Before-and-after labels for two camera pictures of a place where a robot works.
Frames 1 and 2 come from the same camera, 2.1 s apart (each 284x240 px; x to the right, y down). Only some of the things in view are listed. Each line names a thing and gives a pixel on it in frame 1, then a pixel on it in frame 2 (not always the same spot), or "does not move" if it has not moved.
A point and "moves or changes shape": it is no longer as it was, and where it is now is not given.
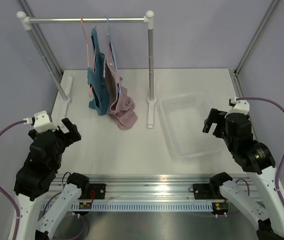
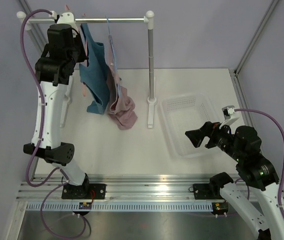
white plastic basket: (185, 116) does not move
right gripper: (215, 116) -> (209, 129)
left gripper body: (64, 141) -> (77, 50)
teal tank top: (98, 86) moves or changes shape
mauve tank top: (120, 105) does not move
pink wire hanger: (87, 39) -> (83, 85)
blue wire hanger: (114, 56) does not move
